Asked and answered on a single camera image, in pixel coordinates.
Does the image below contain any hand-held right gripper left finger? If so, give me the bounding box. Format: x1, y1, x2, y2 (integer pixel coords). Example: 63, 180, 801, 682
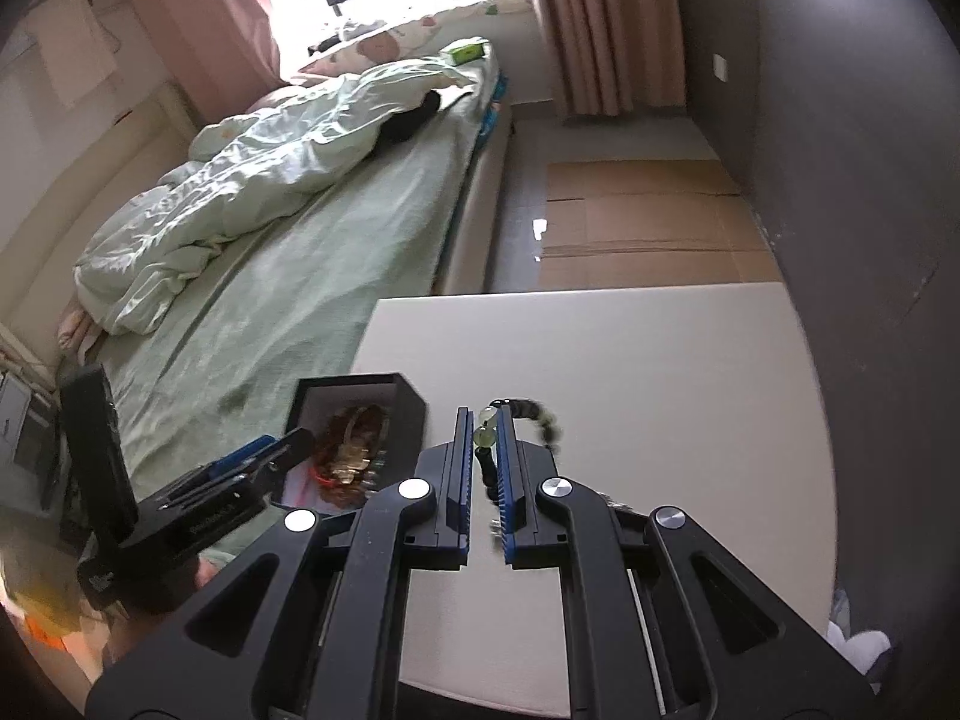
84, 405, 475, 720

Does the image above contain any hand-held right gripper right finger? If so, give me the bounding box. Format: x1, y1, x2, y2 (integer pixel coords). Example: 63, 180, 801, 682
495, 399, 880, 720

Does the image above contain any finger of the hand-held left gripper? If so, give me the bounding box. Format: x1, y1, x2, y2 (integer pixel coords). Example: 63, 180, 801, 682
204, 435, 281, 479
160, 426, 319, 516

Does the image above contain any dark green bead bracelet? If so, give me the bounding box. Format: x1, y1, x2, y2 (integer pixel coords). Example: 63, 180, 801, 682
471, 395, 566, 535

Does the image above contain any black jewelry box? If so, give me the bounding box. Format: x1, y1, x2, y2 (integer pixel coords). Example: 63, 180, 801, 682
283, 372, 429, 512

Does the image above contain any yellow orange object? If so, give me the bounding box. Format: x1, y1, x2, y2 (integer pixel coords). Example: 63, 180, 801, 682
0, 538, 85, 640

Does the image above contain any grey nightstand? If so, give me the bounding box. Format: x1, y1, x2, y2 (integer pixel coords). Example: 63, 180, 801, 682
0, 366, 62, 512

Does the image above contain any white low table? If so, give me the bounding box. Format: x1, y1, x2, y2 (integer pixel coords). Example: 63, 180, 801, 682
348, 280, 839, 718

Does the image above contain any bed with green sheet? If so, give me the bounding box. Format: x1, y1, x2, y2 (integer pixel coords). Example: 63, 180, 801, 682
56, 52, 516, 565

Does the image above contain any pink pillow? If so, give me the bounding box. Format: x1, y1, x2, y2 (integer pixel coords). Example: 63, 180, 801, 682
243, 82, 309, 118
58, 299, 103, 350

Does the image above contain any pale green quilt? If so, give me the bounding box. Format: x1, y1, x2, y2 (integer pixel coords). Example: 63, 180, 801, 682
73, 56, 482, 337

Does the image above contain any flat cardboard sheet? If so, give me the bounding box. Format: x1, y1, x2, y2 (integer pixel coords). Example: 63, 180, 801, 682
535, 157, 785, 290

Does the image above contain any black cloth item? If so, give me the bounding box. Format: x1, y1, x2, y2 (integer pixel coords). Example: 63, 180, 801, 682
378, 89, 444, 146

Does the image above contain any white grey cloth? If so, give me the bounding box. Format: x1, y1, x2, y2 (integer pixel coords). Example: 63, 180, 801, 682
826, 588, 894, 680

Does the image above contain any green box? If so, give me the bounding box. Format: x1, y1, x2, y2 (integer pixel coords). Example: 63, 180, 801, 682
438, 37, 489, 65

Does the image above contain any printed window seat cushion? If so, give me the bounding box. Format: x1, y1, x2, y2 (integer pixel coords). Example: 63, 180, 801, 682
295, 0, 538, 80

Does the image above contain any pink curtain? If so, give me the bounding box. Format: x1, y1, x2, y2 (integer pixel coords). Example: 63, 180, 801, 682
112, 0, 283, 130
516, 0, 688, 118

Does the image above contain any white hanging cloth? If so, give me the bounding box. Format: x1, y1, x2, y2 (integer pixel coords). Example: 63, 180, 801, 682
33, 0, 122, 110

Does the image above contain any dark grey wardrobe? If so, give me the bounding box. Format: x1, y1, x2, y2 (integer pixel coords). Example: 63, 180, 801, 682
673, 0, 960, 470

